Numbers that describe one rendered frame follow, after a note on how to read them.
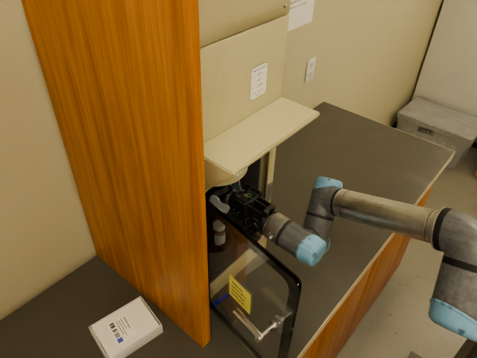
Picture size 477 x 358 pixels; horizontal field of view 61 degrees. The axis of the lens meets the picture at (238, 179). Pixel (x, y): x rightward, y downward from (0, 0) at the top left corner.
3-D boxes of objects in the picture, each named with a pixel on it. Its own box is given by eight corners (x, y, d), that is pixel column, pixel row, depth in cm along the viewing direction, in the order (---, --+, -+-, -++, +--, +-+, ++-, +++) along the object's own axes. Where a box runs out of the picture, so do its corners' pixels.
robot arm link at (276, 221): (289, 234, 110) (272, 251, 105) (276, 224, 112) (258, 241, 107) (294, 214, 105) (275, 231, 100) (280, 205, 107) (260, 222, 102)
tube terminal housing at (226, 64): (144, 264, 131) (99, 22, 83) (213, 212, 151) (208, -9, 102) (199, 310, 119) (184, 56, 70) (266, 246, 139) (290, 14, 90)
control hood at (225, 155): (192, 187, 89) (189, 150, 83) (278, 129, 109) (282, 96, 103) (231, 212, 84) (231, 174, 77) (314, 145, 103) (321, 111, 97)
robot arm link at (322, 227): (338, 221, 115) (328, 220, 105) (327, 260, 114) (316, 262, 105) (311, 214, 118) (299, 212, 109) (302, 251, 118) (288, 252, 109)
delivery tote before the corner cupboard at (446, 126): (386, 144, 357) (397, 111, 337) (407, 126, 382) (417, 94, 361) (456, 174, 326) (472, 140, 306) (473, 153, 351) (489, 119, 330)
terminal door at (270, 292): (206, 300, 116) (202, 194, 91) (282, 384, 98) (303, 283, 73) (204, 301, 115) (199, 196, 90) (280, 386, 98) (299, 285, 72)
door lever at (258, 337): (248, 302, 93) (249, 296, 91) (277, 332, 87) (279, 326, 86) (231, 316, 90) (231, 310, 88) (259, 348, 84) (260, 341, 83)
